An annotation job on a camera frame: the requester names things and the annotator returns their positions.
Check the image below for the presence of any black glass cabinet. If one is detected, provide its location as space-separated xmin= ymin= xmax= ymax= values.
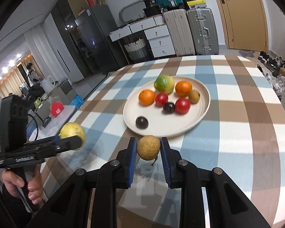
xmin=51 ymin=0 xmax=92 ymax=82

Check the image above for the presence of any dark plum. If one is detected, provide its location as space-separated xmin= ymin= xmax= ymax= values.
xmin=163 ymin=102 xmax=176 ymax=114
xmin=135 ymin=116 xmax=149 ymax=129

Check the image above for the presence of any red gift bag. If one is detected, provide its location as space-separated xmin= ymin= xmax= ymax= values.
xmin=50 ymin=101 xmax=64 ymax=117

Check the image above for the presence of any orange tangerine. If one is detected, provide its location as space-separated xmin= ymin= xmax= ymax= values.
xmin=175 ymin=81 xmax=192 ymax=97
xmin=138 ymin=89 xmax=156 ymax=106

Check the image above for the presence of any checkered tablecloth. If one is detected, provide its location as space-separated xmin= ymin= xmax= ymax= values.
xmin=42 ymin=55 xmax=285 ymax=227

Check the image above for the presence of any grey white laundry basket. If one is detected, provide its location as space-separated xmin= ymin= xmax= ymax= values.
xmin=124 ymin=38 xmax=148 ymax=61

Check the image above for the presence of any red tomato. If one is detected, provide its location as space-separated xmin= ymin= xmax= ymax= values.
xmin=175 ymin=97 xmax=191 ymax=114
xmin=155 ymin=93 xmax=168 ymax=107

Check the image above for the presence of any yellow black shoe box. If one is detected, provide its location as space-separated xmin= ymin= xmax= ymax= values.
xmin=186 ymin=0 xmax=207 ymax=9

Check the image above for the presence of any yellow green lemon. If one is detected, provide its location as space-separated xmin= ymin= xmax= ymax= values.
xmin=153 ymin=75 xmax=175 ymax=95

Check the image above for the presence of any person's left hand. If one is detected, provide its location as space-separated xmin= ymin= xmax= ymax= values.
xmin=2 ymin=165 xmax=43 ymax=205

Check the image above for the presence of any beige suitcase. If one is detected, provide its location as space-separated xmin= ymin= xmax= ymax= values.
xmin=163 ymin=9 xmax=196 ymax=56

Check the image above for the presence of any yellow pear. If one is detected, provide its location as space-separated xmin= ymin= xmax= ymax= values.
xmin=59 ymin=122 xmax=86 ymax=151

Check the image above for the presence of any grey aluminium suitcase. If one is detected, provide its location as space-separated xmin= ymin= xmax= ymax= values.
xmin=187 ymin=7 xmax=219 ymax=55

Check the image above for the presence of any white drawer desk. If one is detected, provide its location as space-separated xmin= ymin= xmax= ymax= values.
xmin=109 ymin=14 xmax=176 ymax=58

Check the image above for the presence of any cream round plate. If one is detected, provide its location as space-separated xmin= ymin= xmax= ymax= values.
xmin=123 ymin=76 xmax=211 ymax=137

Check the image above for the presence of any wooden door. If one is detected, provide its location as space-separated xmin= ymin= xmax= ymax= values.
xmin=216 ymin=0 xmax=268 ymax=52

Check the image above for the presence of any round brown longan fruit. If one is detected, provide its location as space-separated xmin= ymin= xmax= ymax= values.
xmin=137 ymin=135 xmax=161 ymax=166

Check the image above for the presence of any dark grey refrigerator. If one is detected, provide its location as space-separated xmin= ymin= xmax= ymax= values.
xmin=75 ymin=5 xmax=127 ymax=74

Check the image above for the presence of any brown kiwi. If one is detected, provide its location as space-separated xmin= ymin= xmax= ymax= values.
xmin=188 ymin=89 xmax=200 ymax=104

